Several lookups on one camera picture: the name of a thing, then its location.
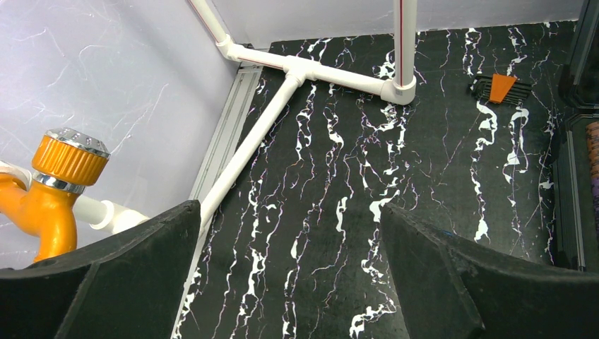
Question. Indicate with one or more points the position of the orange black small clip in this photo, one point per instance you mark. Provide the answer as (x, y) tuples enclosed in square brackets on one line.
[(500, 89)]

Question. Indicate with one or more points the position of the brown chip stack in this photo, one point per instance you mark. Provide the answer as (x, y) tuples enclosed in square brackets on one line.
[(592, 146)]

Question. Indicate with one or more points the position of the black poker case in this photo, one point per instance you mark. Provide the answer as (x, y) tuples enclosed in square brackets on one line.
[(576, 240)]

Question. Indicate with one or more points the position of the purple chip stack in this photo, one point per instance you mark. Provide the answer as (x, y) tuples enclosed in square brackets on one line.
[(595, 196)]

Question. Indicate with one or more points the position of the aluminium rail frame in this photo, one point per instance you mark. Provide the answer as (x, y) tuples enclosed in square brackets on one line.
[(227, 133)]

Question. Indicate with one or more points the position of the orange tap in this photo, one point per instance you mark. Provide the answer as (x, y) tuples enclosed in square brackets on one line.
[(40, 204)]

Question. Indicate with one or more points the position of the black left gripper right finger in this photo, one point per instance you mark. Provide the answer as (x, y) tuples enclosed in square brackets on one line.
[(451, 287)]

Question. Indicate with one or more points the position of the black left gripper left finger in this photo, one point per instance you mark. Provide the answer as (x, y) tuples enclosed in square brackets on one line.
[(128, 285)]

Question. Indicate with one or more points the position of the white pvc pipe frame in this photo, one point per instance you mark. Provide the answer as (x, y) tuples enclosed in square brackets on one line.
[(400, 90)]

